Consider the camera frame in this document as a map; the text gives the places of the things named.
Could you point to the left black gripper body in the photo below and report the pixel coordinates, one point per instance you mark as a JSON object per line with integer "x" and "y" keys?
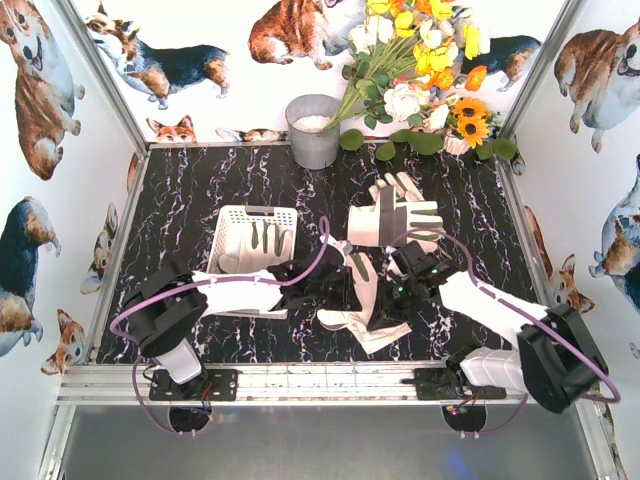
{"x": 345, "y": 286}

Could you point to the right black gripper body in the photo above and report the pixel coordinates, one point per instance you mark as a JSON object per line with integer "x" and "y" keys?
{"x": 392, "y": 304}

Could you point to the white glove green trim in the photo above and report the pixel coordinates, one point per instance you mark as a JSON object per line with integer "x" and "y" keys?
{"x": 365, "y": 283}

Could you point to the white grey work glove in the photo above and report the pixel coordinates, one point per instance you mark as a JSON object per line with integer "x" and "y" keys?
{"x": 262, "y": 245}

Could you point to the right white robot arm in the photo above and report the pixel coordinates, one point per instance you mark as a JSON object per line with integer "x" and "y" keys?
{"x": 553, "y": 357}

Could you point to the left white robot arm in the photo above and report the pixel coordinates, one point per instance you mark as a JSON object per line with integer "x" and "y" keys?
{"x": 162, "y": 311}

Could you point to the white perforated storage basket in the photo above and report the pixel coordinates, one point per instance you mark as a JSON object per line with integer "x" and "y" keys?
{"x": 245, "y": 298}

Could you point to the small white sunflower pot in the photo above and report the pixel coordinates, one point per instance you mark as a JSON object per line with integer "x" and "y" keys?
{"x": 454, "y": 145}

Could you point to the grey metal bucket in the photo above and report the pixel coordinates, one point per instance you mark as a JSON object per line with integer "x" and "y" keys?
{"x": 314, "y": 140}

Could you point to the artificial flower bouquet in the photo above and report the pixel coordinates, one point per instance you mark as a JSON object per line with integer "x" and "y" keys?
{"x": 420, "y": 63}

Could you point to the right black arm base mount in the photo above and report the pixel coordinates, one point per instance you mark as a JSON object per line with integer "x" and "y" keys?
{"x": 448, "y": 382}

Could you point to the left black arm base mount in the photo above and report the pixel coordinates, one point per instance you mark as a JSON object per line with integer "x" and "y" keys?
{"x": 214, "y": 384}

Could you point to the aluminium front rail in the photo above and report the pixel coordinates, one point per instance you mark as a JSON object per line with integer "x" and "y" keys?
{"x": 269, "y": 384}

